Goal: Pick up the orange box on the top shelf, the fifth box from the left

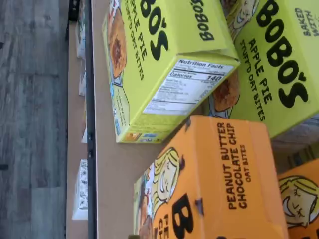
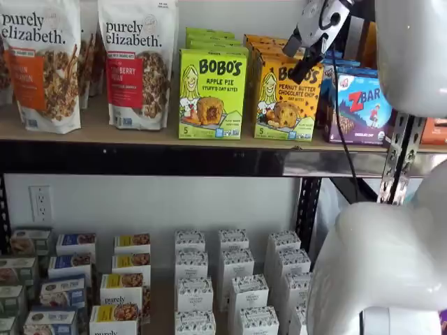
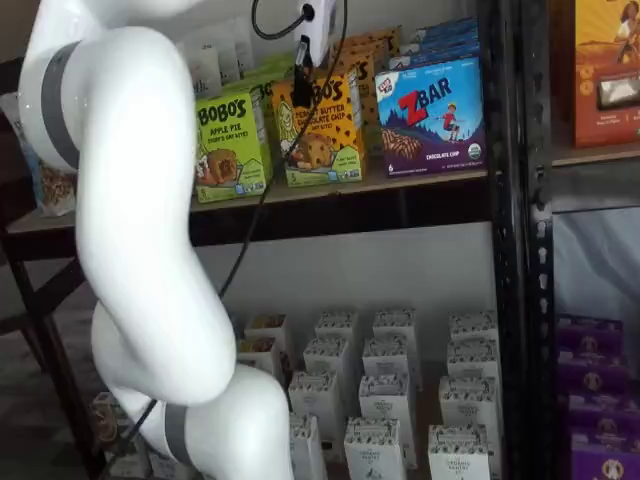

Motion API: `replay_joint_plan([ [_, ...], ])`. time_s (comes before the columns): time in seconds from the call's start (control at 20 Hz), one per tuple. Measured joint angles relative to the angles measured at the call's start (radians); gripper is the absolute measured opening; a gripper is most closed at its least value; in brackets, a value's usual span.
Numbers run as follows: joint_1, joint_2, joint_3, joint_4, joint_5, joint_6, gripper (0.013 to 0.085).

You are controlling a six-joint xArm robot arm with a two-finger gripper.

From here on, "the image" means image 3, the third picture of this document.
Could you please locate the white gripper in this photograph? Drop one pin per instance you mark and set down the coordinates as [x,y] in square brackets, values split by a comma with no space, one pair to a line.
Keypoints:
[320,30]

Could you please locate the orange Bobo's peanut butter box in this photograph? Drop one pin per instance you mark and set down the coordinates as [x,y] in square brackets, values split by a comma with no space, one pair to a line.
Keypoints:
[362,100]
[320,135]
[375,42]

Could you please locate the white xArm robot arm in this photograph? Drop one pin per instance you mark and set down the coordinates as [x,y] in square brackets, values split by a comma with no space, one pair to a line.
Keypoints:
[130,200]

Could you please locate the green Bobo's apple pie box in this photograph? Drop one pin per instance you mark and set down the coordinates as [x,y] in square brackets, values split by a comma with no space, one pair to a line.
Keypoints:
[225,145]
[245,85]
[275,65]

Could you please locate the brown upper shelf board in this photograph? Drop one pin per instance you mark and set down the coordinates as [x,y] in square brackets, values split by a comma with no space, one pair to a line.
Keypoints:
[380,184]

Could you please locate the blue purple Zbar box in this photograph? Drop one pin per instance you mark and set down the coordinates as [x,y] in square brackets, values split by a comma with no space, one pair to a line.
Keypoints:
[430,120]
[447,30]
[435,52]

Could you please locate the white floral print box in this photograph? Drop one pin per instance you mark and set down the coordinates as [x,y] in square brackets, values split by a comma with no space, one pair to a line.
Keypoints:
[395,325]
[327,355]
[336,326]
[467,402]
[460,455]
[472,360]
[306,450]
[312,397]
[375,450]
[387,357]
[472,327]
[385,400]

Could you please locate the yellow cereal box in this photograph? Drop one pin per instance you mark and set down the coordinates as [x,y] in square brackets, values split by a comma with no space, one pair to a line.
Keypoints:
[257,352]
[267,327]

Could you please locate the orange illustrated snack box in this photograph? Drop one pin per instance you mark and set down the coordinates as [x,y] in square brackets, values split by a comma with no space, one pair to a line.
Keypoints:
[600,60]

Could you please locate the brown neighbour shelf board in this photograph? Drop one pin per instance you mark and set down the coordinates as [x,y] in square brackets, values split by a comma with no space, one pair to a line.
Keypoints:
[595,156]

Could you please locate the brown lower shelf board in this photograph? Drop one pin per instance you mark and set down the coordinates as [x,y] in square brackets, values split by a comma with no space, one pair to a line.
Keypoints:
[422,400]

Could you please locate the purple snack box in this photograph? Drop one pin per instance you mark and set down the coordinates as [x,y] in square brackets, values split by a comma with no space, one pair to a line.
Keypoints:
[592,372]
[602,417]
[605,462]
[587,332]

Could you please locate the brown patterned snack box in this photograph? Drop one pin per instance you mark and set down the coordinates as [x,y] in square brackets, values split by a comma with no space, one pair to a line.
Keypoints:
[107,420]

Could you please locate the white stand-up pouch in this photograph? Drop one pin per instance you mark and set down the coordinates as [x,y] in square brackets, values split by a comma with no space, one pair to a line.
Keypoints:
[229,52]
[206,70]
[245,45]

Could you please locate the clear granola bag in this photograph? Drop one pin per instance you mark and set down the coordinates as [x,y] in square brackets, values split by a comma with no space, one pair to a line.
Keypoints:
[52,185]

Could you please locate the black metal shelf frame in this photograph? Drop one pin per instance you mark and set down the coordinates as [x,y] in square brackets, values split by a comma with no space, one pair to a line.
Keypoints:
[505,250]

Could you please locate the perforated black shelf frame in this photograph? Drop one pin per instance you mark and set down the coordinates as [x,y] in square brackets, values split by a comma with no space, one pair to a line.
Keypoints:
[542,300]

